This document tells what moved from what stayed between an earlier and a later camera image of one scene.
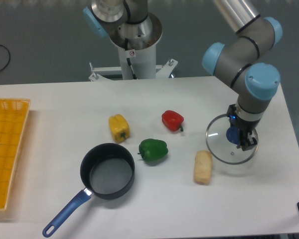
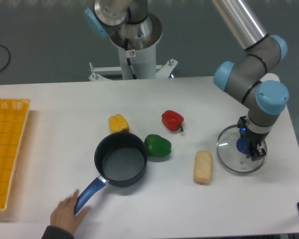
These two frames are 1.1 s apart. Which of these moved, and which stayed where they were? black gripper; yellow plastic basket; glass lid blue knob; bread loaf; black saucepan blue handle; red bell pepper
Moved: black saucepan blue handle; black gripper; glass lid blue knob
Stayed: red bell pepper; yellow plastic basket; bread loaf
